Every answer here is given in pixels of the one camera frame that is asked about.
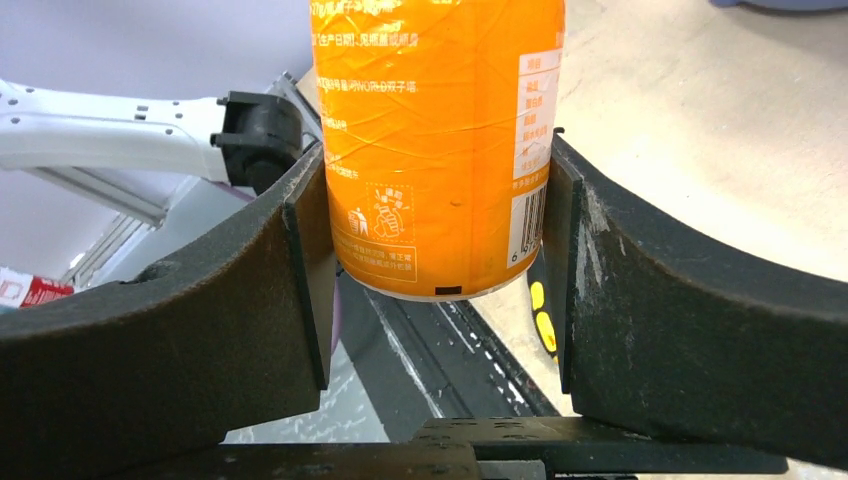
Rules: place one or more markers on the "black yellow screwdriver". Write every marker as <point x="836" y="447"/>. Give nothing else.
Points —
<point x="536" y="278"/>

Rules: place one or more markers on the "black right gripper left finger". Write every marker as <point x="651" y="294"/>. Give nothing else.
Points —
<point x="231" y="330"/>

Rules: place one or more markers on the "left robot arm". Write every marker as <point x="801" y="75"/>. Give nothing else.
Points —
<point x="243" y="139"/>

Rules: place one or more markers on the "blue plastic bin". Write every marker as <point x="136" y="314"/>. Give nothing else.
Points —
<point x="805" y="6"/>

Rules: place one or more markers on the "orange juice bottle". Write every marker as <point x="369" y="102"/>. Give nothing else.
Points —
<point x="438" y="121"/>

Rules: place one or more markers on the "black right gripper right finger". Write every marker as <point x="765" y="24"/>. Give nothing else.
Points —
<point x="668" y="332"/>

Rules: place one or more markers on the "red cap clear bottle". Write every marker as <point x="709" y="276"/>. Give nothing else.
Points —
<point x="23" y="290"/>

